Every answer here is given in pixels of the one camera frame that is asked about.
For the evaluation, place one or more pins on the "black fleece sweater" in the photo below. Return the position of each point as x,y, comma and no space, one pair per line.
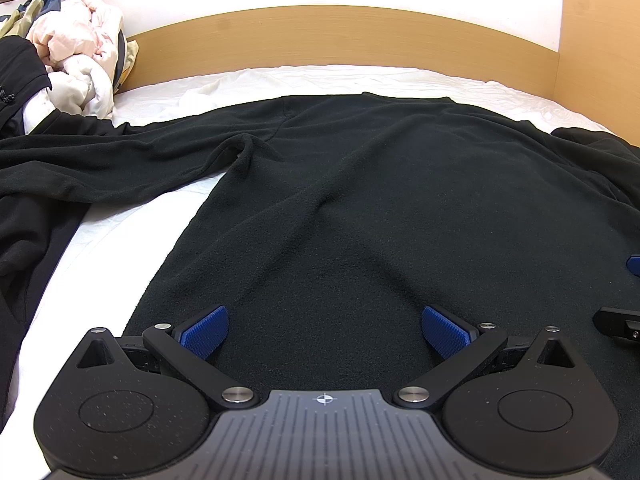
375,200

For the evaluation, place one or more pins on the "wooden headboard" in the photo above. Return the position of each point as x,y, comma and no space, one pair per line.
350,35

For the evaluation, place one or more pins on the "blue beige patterned garment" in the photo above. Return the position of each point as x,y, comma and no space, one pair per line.
30,12

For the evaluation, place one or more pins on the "yellow grey cloth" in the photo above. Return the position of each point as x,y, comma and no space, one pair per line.
125,60

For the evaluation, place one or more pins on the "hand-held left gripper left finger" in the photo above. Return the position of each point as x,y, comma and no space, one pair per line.
205,332

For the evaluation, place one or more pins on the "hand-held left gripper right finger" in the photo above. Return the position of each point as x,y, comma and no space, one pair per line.
445,332

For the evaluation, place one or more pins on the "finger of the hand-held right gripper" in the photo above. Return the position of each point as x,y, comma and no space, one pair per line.
635,266
617,324

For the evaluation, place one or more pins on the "black jacket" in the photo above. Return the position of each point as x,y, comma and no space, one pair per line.
20,70

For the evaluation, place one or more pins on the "white bed sheet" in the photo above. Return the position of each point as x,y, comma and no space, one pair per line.
125,240

